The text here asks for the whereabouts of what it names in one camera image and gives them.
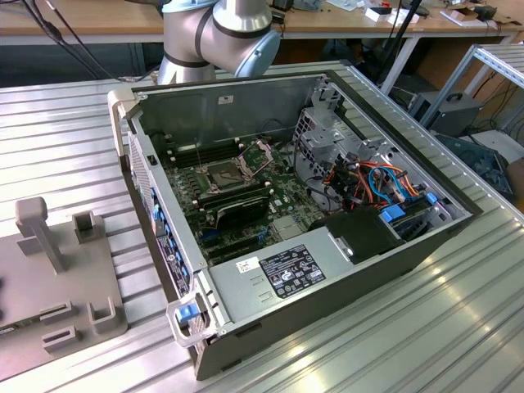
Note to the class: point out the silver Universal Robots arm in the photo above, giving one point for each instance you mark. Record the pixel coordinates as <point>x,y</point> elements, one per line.
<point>229,24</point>

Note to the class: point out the CPU socket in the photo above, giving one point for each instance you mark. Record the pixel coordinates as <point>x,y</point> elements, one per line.
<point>223,176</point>

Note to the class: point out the black graphics card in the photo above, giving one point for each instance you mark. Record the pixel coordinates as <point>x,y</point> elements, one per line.
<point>241,213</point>

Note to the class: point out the green motherboard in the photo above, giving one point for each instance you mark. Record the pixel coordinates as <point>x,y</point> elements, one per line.
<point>294,204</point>

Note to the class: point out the silver chipset heatsink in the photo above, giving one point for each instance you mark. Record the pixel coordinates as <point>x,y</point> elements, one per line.
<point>286,228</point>

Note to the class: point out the black expansion slot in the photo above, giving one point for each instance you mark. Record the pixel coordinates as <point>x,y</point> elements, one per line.
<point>231,243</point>
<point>231,253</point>

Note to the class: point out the silver disk bay cage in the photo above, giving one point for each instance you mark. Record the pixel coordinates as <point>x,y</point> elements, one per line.
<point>323,143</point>

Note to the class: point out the silver power supply unit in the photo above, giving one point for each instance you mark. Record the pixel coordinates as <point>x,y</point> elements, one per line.
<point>245,294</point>

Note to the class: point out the black plastic shroud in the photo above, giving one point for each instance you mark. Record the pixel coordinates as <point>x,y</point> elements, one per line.
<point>360,237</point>

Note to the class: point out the grey open PC case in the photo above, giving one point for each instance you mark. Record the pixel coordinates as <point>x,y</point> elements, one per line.
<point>327,307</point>

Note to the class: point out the blue disk carrier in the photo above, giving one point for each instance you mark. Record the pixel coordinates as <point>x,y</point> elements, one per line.
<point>393,213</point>

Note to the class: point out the blue plastic latch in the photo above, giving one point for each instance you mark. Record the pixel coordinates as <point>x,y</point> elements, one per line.
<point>185,313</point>

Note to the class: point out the small blue plastic clip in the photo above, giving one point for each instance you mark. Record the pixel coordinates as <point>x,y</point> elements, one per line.
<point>430,198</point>

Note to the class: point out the white box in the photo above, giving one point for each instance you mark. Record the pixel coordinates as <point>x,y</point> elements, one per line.
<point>380,14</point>

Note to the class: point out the grey parts rack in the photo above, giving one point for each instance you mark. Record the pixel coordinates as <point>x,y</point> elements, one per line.
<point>61,286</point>

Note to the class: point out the black stand pole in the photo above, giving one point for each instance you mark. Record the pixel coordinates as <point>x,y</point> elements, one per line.
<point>405,29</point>

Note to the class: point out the wooden desk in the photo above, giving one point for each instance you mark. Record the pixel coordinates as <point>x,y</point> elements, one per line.
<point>102,18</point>

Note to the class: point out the brown cardboard piece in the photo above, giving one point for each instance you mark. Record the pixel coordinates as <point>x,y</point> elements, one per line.
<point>516,180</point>

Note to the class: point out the open cardboard box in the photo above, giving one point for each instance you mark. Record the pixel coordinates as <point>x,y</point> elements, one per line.
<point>462,16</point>

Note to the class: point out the green RAM stick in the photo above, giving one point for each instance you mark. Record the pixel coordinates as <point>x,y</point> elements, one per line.
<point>10,327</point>

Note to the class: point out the aluminium shelf frame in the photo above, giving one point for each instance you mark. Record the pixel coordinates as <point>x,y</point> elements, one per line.
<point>497,61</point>

